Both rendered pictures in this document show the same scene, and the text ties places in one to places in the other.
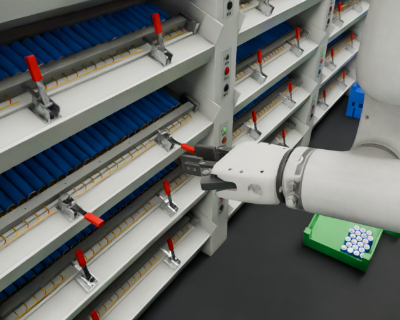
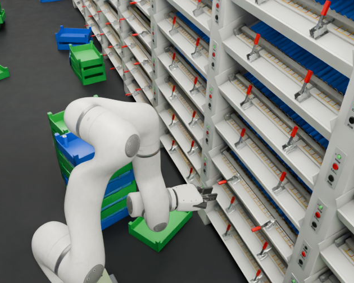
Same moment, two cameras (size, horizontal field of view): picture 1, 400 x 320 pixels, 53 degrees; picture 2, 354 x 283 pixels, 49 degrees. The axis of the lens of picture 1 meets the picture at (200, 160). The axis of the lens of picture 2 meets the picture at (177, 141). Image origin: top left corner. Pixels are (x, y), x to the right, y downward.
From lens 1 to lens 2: 150 cm
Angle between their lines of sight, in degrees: 89
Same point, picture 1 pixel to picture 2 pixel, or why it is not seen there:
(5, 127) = (234, 136)
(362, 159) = not seen: hidden behind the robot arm
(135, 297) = (240, 255)
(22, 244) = (224, 167)
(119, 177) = (249, 200)
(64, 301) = (225, 201)
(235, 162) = (188, 187)
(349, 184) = not seen: hidden behind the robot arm
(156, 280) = (246, 269)
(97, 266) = (236, 215)
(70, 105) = (244, 153)
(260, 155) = (185, 192)
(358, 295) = not seen: outside the picture
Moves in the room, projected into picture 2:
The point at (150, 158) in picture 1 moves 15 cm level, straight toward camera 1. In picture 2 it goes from (259, 216) to (223, 204)
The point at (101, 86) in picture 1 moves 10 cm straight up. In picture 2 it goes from (256, 163) to (260, 143)
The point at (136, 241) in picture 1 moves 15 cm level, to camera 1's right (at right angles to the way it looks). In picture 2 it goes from (245, 234) to (230, 259)
